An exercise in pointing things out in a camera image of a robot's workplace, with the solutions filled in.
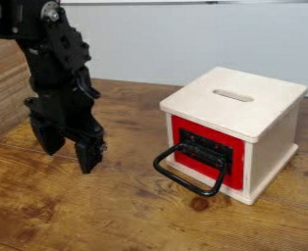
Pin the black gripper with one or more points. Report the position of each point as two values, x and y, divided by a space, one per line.
62 115

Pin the red drawer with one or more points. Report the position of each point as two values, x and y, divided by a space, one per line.
235 178

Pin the black metal drawer handle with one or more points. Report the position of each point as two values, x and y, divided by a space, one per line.
196 173

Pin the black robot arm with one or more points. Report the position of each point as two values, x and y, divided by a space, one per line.
57 54

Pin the wooden slatted panel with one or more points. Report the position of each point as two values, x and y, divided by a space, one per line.
15 89

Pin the light wooden box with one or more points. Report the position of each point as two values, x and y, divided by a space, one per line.
251 107

